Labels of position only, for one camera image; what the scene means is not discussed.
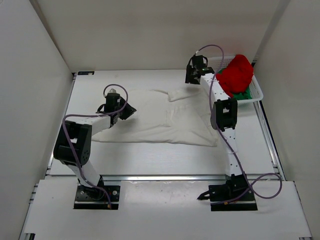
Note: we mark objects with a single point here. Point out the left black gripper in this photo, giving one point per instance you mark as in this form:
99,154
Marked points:
129,109

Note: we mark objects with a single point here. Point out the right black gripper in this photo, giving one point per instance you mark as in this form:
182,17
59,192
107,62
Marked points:
190,80

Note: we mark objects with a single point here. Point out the white t shirt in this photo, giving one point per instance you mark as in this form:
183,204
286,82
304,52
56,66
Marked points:
181,116

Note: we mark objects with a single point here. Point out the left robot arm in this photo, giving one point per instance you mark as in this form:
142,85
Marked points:
73,144

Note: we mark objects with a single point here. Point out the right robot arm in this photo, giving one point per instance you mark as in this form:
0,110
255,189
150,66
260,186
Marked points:
223,112

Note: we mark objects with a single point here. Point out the white plastic basket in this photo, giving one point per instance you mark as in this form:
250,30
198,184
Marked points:
254,88

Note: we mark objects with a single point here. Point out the red t shirt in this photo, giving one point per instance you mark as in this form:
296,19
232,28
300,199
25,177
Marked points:
242,63

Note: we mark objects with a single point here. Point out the blue label sticker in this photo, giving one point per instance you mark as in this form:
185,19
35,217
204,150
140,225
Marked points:
86,73

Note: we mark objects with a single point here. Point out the green t shirt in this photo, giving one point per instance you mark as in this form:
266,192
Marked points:
242,95

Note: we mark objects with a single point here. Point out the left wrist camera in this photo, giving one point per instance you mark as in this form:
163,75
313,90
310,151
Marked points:
112,91

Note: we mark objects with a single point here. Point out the aluminium table rail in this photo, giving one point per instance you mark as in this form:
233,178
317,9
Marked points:
192,177

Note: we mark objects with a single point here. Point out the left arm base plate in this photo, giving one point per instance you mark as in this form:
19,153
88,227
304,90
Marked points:
88,198

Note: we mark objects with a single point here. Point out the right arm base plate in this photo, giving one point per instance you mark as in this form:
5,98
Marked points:
226,198

